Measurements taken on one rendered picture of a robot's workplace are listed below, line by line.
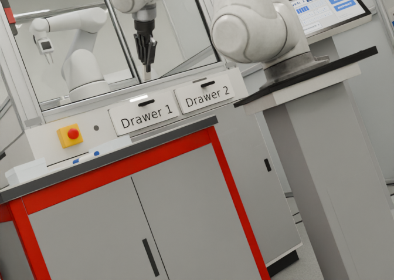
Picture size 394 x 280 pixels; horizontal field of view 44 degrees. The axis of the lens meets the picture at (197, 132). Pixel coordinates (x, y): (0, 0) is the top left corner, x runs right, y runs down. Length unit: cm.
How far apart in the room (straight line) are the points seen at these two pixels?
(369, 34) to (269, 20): 175
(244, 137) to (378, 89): 112
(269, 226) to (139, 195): 108
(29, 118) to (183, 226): 77
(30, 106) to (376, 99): 204
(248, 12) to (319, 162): 48
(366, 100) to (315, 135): 172
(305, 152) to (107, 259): 62
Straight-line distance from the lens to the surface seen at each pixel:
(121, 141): 159
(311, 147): 143
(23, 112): 183
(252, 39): 126
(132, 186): 126
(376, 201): 153
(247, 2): 130
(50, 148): 182
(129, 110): 193
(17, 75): 186
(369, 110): 315
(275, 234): 227
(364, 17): 245
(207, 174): 137
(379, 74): 305
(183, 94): 206
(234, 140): 218
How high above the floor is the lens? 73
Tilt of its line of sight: level
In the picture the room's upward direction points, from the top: 20 degrees counter-clockwise
